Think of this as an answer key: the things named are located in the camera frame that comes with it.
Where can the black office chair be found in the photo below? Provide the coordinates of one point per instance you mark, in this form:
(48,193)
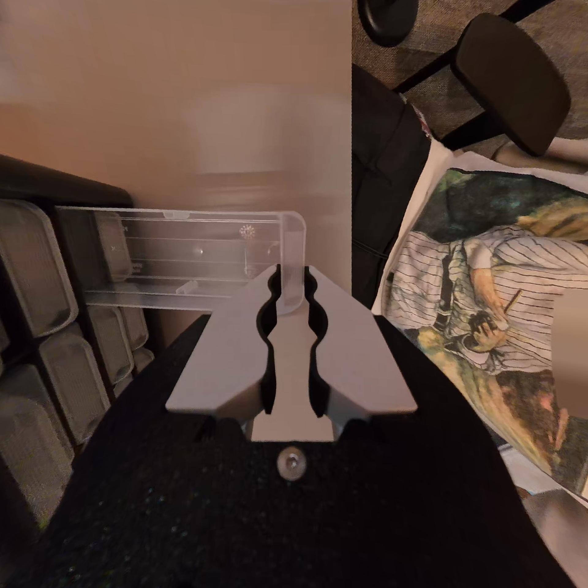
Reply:
(510,78)

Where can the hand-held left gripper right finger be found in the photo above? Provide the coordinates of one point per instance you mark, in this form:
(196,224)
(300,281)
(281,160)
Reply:
(363,363)

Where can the black drawer organizer cabinet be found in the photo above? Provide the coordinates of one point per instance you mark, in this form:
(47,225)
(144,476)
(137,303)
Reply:
(46,179)

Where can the set of clear organizer drawers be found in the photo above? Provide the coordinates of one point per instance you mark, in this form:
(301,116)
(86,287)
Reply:
(32,266)

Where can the black cloth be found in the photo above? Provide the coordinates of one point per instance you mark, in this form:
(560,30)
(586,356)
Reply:
(386,160)

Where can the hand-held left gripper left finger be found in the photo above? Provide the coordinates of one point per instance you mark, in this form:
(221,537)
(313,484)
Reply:
(220,363)

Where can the clear plastic drawer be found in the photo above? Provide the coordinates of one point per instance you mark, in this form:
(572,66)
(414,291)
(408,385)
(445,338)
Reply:
(183,248)

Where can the white printed t-shirt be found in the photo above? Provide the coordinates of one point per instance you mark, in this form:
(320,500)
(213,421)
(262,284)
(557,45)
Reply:
(505,275)

